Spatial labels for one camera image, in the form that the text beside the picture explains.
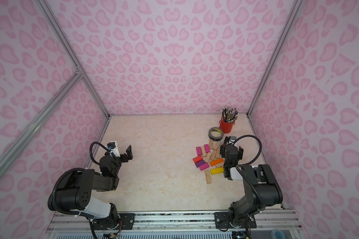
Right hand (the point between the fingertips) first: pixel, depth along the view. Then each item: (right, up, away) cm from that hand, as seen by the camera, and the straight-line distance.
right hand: (231, 143), depth 93 cm
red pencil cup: (+1, +10, +14) cm, 18 cm away
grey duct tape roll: (-7, +5, +14) cm, 17 cm away
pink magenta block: (-18, -14, -2) cm, 22 cm away
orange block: (-12, -12, 0) cm, 17 cm away
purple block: (-21, -13, -1) cm, 25 cm away
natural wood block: (-15, -9, +2) cm, 17 cm away
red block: (-22, -10, +2) cm, 24 cm away
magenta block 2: (-14, -4, +7) cm, 17 cm away
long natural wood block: (-16, -18, -5) cm, 25 cm away
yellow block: (-11, -16, -5) cm, 20 cm away
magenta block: (-20, -5, +6) cm, 21 cm away
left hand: (-64, -1, -3) cm, 64 cm away
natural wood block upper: (-8, -2, +8) cm, 11 cm away
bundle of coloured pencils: (0, +18, +5) cm, 19 cm away
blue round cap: (+13, -39, -24) cm, 48 cm away
